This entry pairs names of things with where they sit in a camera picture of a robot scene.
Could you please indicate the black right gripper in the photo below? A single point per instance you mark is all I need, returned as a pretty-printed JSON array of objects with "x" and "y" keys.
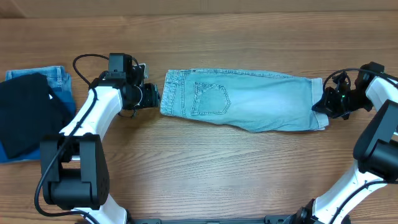
[{"x": 328, "y": 101}]

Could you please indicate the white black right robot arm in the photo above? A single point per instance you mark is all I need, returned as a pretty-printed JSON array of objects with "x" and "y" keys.
[{"x": 375, "y": 152}]

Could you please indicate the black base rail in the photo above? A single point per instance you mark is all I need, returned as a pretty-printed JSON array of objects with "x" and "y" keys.
[{"x": 269, "y": 219}]

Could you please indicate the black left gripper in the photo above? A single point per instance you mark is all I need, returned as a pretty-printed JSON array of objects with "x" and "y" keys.
[{"x": 152, "y": 96}]

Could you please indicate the black folded garment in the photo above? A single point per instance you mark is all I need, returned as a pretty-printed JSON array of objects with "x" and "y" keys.
[{"x": 30, "y": 110}]

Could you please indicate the dark blue folded garment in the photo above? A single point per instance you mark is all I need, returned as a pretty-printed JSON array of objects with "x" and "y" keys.
[{"x": 67, "y": 99}]

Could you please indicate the folded blue jeans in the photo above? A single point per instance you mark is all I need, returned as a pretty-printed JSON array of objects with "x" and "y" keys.
[{"x": 57, "y": 78}]

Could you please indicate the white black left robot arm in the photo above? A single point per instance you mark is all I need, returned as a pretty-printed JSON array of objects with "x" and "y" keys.
[{"x": 75, "y": 177}]

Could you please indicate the light blue denim shorts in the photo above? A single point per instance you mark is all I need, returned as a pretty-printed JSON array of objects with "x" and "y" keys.
[{"x": 254, "y": 100}]

